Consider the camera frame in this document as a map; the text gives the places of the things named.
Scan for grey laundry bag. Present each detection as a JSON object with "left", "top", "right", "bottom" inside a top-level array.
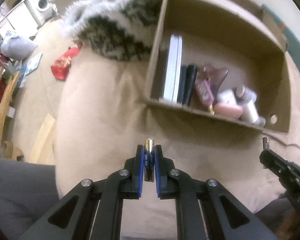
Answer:
[{"left": 0, "top": 31, "right": 37, "bottom": 61}]

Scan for white bathroom scale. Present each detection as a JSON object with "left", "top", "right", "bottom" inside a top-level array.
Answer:
[{"left": 24, "top": 53, "right": 43, "bottom": 76}]

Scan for white kitchen cabinet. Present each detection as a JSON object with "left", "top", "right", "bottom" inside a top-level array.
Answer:
[{"left": 0, "top": 2, "right": 38, "bottom": 37}]

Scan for pink translucent glass vase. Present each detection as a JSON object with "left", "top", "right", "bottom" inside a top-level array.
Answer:
[{"left": 204, "top": 65, "right": 229, "bottom": 96}]

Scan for red plastic bag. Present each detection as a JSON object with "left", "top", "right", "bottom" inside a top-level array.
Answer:
[{"left": 50, "top": 46, "right": 82, "bottom": 81}]

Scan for wooden chair frame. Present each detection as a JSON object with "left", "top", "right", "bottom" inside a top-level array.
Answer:
[{"left": 0, "top": 67, "right": 20, "bottom": 146}]

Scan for small white bottle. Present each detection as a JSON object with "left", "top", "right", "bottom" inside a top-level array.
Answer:
[{"left": 253, "top": 116, "right": 266, "bottom": 127}]

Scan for gold blue battery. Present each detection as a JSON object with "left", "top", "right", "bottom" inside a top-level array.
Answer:
[{"left": 144, "top": 138, "right": 154, "bottom": 182}]

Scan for white wall charger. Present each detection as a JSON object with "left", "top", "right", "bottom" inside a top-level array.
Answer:
[{"left": 240, "top": 100, "right": 259, "bottom": 124}]

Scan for teal cushion with orange stripe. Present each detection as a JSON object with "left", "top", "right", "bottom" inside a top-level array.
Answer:
[{"left": 261, "top": 4, "right": 300, "bottom": 72}]

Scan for person's right hand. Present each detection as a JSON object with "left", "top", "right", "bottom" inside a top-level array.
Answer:
[{"left": 275, "top": 211, "right": 300, "bottom": 239}]

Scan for pink cloud-shaped case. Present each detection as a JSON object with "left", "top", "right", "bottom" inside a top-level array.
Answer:
[{"left": 214, "top": 102, "right": 243, "bottom": 119}]

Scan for black white shaggy blanket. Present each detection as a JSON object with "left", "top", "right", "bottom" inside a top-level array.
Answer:
[{"left": 63, "top": 0, "right": 162, "bottom": 61}]

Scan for open cardboard box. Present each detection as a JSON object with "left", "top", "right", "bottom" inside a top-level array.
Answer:
[{"left": 145, "top": 0, "right": 291, "bottom": 133}]

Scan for white remote control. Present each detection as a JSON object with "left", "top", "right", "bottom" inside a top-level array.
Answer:
[{"left": 163, "top": 34, "right": 183, "bottom": 103}]

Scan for white washing machine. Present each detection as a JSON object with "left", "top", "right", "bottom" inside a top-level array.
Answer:
[{"left": 24, "top": 0, "right": 57, "bottom": 27}]

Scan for white labelled pill bottle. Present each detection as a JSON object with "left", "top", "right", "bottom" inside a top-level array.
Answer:
[{"left": 234, "top": 85, "right": 257, "bottom": 104}]

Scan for white earbuds case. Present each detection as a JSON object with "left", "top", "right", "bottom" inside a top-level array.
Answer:
[{"left": 216, "top": 89, "right": 237, "bottom": 105}]

